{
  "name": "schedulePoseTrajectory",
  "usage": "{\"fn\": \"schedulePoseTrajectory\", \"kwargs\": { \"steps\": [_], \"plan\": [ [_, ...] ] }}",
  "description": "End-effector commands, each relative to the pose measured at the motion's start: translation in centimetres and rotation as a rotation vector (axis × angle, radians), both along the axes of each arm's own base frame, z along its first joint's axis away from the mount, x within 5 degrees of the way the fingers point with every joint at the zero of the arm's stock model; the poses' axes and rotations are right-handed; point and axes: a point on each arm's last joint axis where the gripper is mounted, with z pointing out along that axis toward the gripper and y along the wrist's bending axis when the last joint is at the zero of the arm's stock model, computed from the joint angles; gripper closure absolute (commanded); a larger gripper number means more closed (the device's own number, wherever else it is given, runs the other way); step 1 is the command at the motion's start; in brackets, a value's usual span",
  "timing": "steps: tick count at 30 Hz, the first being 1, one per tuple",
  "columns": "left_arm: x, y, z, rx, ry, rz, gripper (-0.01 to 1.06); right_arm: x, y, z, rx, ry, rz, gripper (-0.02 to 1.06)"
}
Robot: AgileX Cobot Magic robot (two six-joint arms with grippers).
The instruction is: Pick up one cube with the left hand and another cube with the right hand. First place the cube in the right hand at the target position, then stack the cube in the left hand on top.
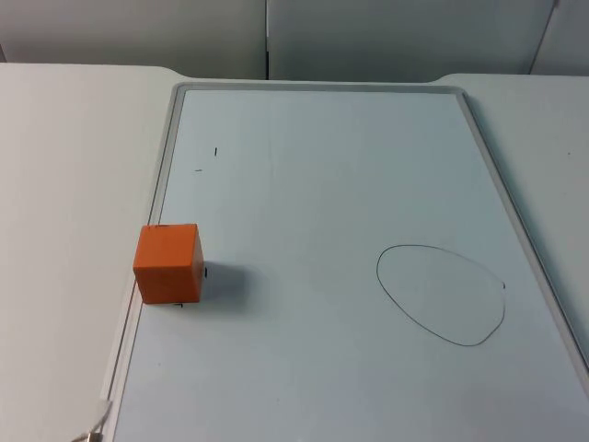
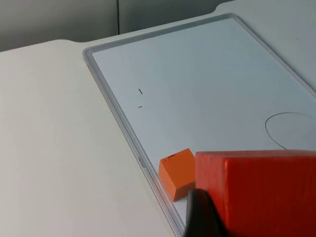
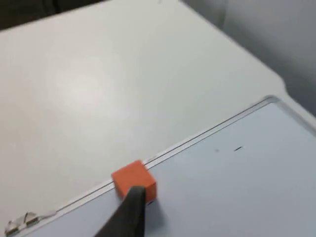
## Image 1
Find orange cube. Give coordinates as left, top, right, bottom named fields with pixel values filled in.
left=132, top=223, right=205, bottom=306

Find grey-framed whiteboard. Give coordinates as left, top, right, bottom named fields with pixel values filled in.
left=99, top=81, right=589, bottom=442

